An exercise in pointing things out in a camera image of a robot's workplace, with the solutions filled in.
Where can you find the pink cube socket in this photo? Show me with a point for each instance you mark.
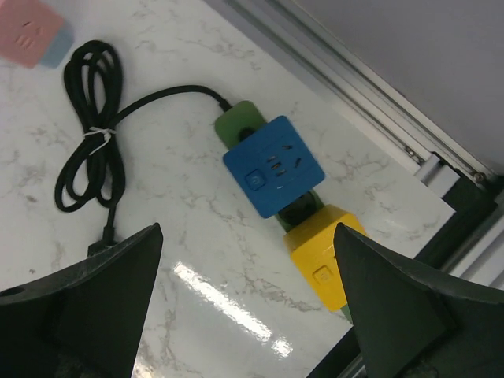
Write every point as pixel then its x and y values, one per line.
pixel 27 30

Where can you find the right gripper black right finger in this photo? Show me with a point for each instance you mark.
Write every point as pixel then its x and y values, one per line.
pixel 412 320

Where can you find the yellow cube socket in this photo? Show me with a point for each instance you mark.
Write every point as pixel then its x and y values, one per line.
pixel 311 248

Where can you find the aluminium frame rail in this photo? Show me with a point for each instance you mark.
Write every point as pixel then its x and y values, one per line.
pixel 314 55

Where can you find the blue cube socket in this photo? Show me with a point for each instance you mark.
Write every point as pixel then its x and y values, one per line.
pixel 273 167

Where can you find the green power strip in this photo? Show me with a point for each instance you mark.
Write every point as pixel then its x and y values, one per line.
pixel 238 123

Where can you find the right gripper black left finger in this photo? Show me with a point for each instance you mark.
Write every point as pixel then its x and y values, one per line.
pixel 85 320

